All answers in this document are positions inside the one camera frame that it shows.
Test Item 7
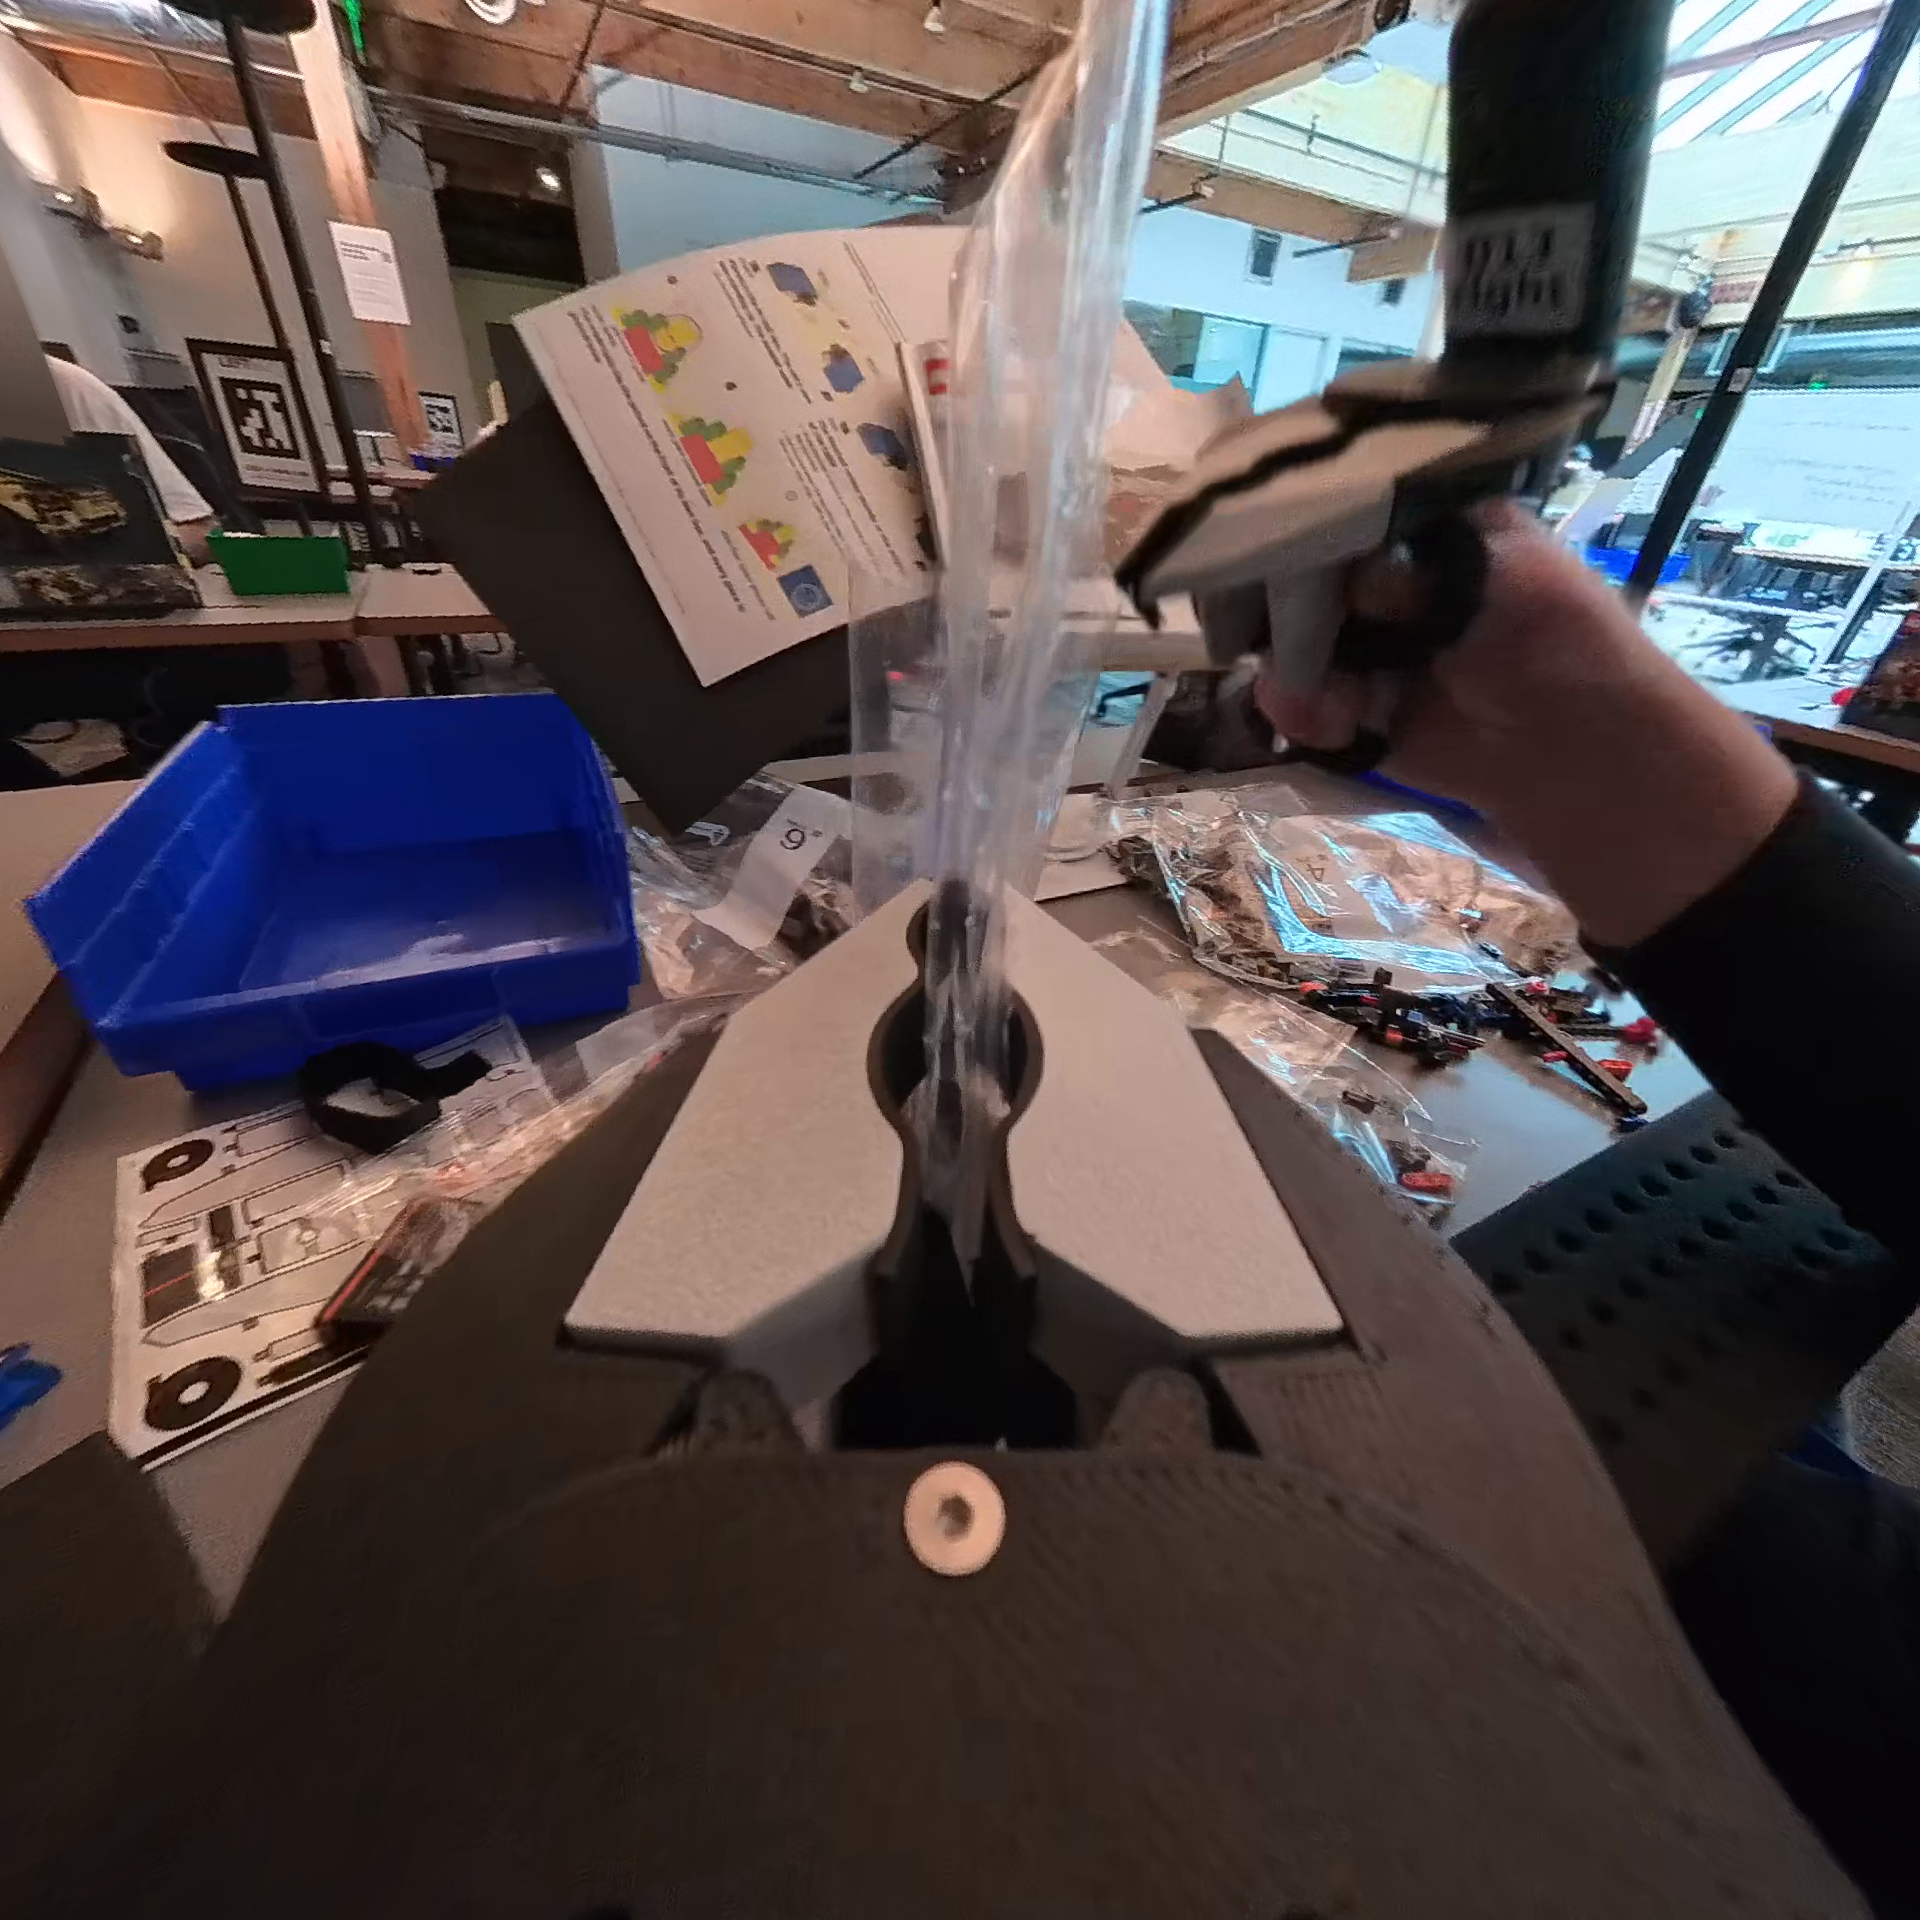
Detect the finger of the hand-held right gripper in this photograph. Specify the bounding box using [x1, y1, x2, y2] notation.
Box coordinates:
[1135, 422, 1506, 687]
[1117, 358, 1614, 587]

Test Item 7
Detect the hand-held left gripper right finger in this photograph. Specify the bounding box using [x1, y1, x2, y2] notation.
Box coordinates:
[970, 882, 1344, 1445]

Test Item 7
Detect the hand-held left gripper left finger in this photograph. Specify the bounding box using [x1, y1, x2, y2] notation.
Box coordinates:
[563, 882, 961, 1445]

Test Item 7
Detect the wide clear lego bag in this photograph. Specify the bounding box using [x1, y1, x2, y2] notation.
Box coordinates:
[848, 0, 1173, 1261]

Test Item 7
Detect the pile of lego part bags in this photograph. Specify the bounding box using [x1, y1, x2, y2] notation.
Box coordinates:
[299, 779, 1576, 1232]

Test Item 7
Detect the lego sticker sheet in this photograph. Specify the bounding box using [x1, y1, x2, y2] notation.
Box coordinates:
[112, 1019, 557, 1464]

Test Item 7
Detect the colourful lego box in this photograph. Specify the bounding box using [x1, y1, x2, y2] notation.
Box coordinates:
[1838, 608, 1920, 746]

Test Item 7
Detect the dark pictured lego box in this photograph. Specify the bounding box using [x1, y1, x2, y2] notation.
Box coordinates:
[0, 435, 202, 619]

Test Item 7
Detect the person's right hand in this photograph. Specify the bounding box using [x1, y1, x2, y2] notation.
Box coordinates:
[1251, 496, 1800, 952]

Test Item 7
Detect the black perforated office chair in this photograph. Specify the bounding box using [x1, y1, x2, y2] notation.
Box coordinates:
[1455, 1094, 1920, 1560]

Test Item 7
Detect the grey car instruction booklet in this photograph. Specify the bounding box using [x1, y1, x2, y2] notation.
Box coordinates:
[410, 223, 1262, 834]

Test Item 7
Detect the blue plastic storage bin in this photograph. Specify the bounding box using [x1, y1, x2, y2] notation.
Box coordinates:
[26, 696, 643, 1094]

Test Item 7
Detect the green box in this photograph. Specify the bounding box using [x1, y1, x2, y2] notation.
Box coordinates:
[207, 527, 354, 598]

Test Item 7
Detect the black white marker sign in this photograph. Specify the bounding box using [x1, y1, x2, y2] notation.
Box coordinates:
[187, 336, 323, 496]

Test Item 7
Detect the black metal post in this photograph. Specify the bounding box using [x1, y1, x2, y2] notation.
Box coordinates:
[1626, 0, 1920, 602]

